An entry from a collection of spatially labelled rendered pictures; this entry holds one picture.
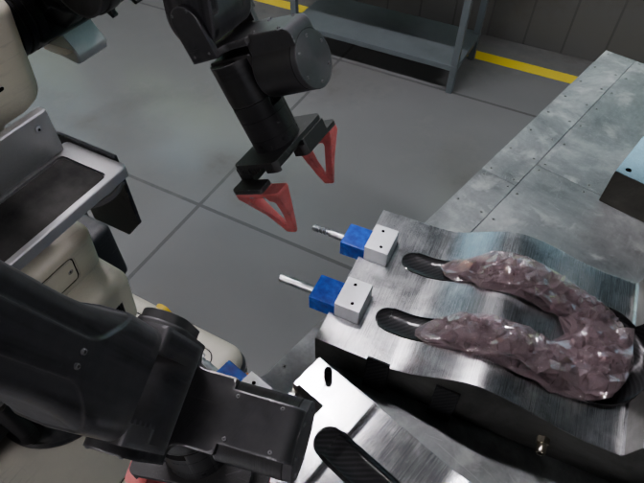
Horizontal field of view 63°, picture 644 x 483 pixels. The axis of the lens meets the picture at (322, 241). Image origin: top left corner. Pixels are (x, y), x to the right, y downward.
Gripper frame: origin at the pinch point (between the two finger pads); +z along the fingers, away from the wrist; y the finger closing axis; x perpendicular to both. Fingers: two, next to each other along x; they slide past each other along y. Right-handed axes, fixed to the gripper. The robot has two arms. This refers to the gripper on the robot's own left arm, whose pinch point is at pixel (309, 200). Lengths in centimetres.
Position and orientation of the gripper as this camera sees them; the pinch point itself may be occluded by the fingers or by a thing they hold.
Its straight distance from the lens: 66.3
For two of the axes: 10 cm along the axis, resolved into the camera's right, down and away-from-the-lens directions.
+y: 4.7, -6.7, 5.7
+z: 4.0, 7.4, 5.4
